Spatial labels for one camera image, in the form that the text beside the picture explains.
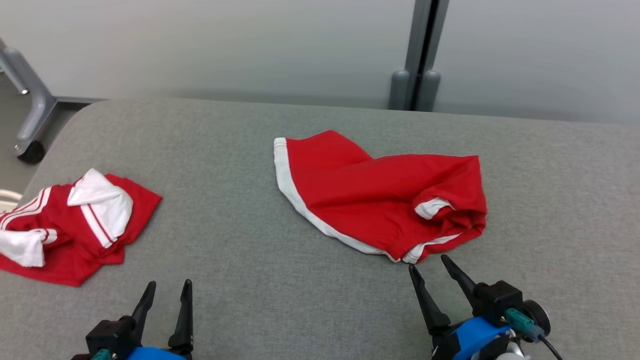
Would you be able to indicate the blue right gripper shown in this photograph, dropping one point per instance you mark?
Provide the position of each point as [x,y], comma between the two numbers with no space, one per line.
[475,337]

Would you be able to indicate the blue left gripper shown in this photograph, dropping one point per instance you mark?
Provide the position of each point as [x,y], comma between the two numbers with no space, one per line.
[155,354]

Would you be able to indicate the red and white polo shirt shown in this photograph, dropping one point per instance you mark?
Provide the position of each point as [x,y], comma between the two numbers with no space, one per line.
[75,250]

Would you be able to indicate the red shorts with white trim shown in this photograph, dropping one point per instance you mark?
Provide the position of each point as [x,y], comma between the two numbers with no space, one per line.
[360,190]

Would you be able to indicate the white laundry basket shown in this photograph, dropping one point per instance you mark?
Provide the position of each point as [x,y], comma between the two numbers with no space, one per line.
[7,200]

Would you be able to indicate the black caster wheel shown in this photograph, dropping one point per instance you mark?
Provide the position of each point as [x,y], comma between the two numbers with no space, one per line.
[32,152]

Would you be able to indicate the grey metal stand leg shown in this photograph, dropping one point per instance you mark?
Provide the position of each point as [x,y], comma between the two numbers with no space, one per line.
[37,107]

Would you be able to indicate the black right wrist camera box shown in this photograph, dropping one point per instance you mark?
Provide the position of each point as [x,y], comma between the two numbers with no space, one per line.
[500,297]

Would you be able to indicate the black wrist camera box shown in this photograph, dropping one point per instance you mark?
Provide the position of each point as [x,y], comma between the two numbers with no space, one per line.
[110,335]
[500,297]

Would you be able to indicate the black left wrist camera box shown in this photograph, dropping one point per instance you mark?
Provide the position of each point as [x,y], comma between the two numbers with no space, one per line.
[110,335]

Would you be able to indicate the green left camera connector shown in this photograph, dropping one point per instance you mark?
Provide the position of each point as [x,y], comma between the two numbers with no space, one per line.
[102,355]

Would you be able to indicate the green camera connector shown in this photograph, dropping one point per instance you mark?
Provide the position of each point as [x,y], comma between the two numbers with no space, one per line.
[102,355]
[520,321]

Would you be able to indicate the green right camera connector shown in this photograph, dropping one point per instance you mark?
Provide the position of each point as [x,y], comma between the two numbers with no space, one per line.
[520,321]

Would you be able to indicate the grey partition post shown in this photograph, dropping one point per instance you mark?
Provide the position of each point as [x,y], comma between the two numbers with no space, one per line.
[400,90]

